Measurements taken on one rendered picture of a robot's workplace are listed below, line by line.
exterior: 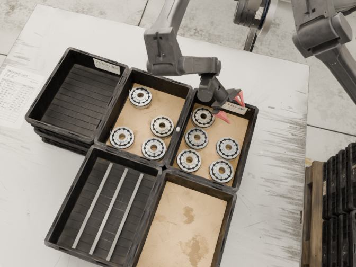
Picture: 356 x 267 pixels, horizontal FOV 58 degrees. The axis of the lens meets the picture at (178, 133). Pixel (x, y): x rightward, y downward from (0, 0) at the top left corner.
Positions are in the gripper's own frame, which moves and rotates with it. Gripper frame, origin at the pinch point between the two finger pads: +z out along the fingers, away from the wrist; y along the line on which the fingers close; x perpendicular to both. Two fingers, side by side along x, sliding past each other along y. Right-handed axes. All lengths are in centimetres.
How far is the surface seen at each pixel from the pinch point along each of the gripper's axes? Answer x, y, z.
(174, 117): 22.9, -13.7, -10.5
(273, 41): 113, 127, 37
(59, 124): 39, -50, -42
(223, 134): 11.8, -5.1, 8.1
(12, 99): 68, -56, -63
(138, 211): 9, -55, 0
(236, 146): 4.6, -7.1, 12.8
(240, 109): 8.4, 7.2, 4.8
